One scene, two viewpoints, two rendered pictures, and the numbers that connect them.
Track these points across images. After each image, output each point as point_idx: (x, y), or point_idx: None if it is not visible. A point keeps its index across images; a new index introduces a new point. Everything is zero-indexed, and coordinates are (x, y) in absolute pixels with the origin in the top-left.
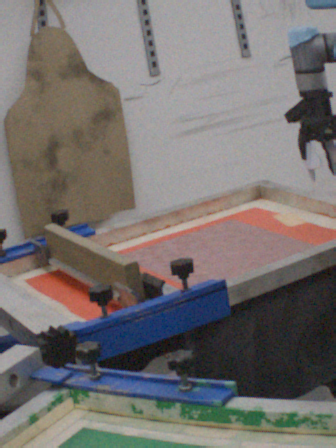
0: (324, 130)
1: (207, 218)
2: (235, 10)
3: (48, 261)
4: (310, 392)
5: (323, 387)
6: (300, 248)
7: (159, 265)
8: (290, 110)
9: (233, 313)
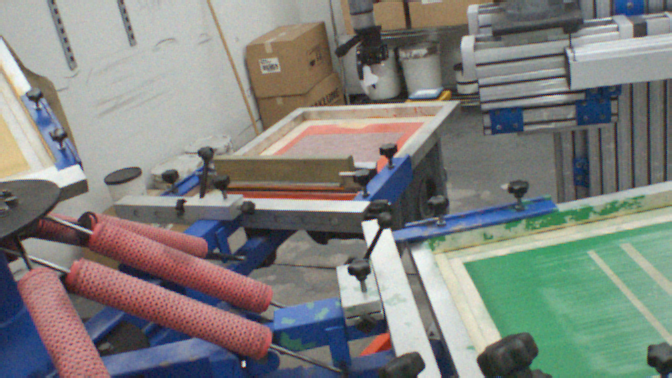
0: (378, 55)
1: (286, 138)
2: (120, 5)
3: None
4: (286, 273)
5: (293, 267)
6: (395, 136)
7: None
8: (342, 46)
9: None
